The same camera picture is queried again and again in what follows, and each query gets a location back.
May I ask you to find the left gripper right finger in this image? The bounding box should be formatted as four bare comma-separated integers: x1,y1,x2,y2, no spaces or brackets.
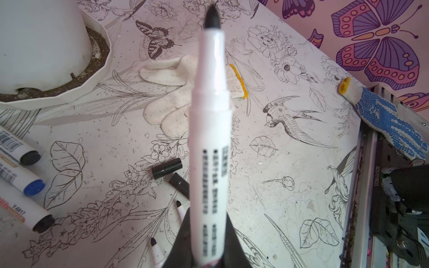
221,215,251,268

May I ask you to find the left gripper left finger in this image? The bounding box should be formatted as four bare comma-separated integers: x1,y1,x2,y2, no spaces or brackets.
162,209,193,268

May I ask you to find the white marker cluster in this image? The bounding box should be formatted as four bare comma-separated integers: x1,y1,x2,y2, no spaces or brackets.
189,4,232,268
150,237,165,268
175,200,186,223

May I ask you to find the black cap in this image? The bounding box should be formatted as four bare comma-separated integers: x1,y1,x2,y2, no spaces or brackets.
151,158,183,179
168,173,190,199

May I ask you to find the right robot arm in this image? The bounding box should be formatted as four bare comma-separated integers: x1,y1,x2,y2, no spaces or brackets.
370,165,429,268

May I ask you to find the white glove on table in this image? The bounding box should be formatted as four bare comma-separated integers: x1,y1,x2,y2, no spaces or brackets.
139,55,249,138

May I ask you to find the blue dotted glove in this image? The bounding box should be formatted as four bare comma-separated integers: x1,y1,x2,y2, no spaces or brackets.
338,77,429,160

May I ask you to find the white potted green plant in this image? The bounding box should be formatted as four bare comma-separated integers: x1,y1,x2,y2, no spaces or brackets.
1,1,92,95

